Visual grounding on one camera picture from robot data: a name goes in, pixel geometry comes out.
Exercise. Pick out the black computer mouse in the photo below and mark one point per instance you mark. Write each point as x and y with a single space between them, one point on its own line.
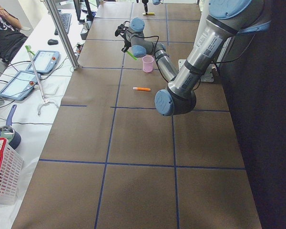
52 42

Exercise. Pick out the pink mesh pen holder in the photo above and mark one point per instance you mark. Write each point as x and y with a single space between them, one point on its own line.
148 63

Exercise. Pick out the lower blue teach pendant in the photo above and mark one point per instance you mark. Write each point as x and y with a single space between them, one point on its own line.
20 86

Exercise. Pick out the green marker pen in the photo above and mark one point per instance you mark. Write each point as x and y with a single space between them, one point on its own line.
131 55

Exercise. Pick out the upper blue teach pendant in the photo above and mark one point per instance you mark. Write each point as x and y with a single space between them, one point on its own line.
44 60

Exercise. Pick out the blue saucepan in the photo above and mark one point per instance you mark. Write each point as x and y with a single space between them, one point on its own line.
8 132

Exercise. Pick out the yellow marker pen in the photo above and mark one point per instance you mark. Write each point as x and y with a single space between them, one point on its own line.
148 13

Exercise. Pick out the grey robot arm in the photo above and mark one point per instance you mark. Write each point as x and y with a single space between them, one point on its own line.
226 18
155 2

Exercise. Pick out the black monitor stand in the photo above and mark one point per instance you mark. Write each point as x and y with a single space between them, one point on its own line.
83 11

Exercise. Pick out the seated person black shirt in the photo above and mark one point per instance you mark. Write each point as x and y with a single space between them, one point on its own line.
11 39

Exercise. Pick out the red white plastic basket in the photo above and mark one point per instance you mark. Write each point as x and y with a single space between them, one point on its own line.
10 167

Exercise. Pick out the grabber reacher tool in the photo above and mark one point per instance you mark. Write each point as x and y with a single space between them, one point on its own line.
45 101

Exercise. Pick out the black keyboard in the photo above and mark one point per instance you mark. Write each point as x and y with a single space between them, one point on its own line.
66 21

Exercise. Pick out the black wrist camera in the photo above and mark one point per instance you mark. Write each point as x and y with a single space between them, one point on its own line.
121 30

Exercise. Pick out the aluminium frame post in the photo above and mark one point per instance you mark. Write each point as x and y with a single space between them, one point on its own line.
62 33

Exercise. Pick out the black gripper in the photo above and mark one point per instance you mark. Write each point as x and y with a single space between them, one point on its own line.
126 44

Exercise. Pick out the orange marker pen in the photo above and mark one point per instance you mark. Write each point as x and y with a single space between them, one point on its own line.
142 89

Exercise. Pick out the blue teach pendant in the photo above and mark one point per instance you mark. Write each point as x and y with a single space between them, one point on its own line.
44 60
20 86

